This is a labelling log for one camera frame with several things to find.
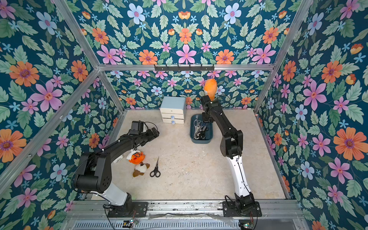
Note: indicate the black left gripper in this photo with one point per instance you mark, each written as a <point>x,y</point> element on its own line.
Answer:
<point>151,136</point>

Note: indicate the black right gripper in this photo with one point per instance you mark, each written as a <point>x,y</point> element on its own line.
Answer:
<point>205,99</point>

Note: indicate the cream kitchen scissors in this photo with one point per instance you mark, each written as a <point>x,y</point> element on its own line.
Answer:
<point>197,126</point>

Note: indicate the small black scissors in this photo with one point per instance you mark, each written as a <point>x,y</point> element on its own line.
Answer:
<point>156,173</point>

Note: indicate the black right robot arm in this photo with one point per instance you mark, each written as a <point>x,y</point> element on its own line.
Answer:
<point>231,147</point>

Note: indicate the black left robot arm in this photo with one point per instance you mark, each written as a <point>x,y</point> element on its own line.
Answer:
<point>94,172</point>

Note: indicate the teal plastic storage box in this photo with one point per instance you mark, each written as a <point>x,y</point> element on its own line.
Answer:
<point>209,133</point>

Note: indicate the orange tiger plush toy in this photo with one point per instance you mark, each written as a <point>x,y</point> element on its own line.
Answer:
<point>136,157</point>

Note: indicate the orange plush toy hanging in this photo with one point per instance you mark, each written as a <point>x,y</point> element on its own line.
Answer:
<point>210,88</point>

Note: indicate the cream mini drawer cabinet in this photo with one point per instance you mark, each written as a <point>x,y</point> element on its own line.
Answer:
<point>173,106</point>

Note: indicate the brown white plush toy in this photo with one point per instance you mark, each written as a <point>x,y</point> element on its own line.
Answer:
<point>141,169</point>

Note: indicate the white ventilation grille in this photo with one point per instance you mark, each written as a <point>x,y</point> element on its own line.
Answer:
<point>161,224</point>

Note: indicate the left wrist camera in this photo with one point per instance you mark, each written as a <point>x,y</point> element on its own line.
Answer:
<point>137,128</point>

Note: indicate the black wall hook rail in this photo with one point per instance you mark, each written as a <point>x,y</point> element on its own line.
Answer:
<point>189,67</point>

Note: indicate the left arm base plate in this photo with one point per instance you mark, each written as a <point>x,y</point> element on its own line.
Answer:
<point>129,210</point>

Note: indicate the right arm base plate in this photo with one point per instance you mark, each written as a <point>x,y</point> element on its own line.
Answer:
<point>250,210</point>

